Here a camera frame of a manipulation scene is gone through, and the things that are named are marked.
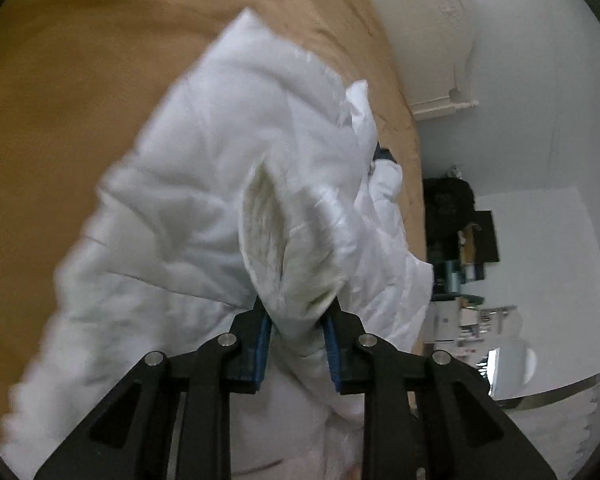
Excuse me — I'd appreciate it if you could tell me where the white puffer jacket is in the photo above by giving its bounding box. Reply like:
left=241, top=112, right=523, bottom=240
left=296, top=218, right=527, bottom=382
left=0, top=10, right=432, bottom=479

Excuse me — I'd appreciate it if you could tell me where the white wooden headboard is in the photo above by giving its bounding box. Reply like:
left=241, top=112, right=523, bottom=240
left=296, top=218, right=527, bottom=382
left=370, top=0, right=479, bottom=122

